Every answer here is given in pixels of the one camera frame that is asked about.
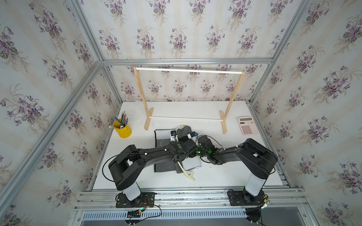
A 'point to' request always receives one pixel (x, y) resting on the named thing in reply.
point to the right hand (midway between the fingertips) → (184, 150)
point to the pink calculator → (247, 125)
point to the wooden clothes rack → (148, 110)
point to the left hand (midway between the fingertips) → (178, 150)
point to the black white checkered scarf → (163, 136)
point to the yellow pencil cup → (125, 132)
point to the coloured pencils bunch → (124, 120)
